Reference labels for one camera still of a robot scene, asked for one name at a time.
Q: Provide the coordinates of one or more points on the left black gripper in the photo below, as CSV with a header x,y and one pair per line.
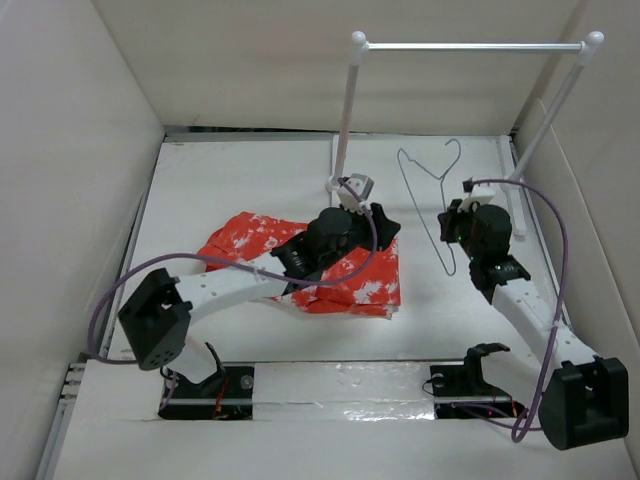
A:
x,y
385,227

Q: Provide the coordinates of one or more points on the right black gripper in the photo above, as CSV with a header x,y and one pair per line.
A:
x,y
450,217

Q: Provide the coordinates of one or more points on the red white patterned trousers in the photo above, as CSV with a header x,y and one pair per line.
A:
x,y
374,292

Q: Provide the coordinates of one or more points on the blue wire hanger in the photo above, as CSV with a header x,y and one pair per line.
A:
x,y
425,184

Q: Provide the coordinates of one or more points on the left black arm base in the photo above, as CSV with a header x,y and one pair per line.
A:
x,y
225,395

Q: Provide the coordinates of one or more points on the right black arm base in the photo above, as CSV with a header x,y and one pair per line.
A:
x,y
460,391

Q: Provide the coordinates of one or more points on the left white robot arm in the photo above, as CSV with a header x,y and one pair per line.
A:
x,y
156,318

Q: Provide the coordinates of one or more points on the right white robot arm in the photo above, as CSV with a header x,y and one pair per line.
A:
x,y
576,396

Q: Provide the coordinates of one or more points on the silver foil tape strip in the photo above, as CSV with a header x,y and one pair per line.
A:
x,y
341,391

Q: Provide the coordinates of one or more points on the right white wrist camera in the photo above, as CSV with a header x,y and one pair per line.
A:
x,y
477,195

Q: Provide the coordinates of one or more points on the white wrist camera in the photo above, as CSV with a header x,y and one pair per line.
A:
x,y
353,192
477,195

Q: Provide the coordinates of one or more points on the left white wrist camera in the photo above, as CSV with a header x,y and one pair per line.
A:
x,y
353,192

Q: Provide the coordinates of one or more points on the white clothes rack frame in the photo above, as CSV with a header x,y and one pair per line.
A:
x,y
584,50

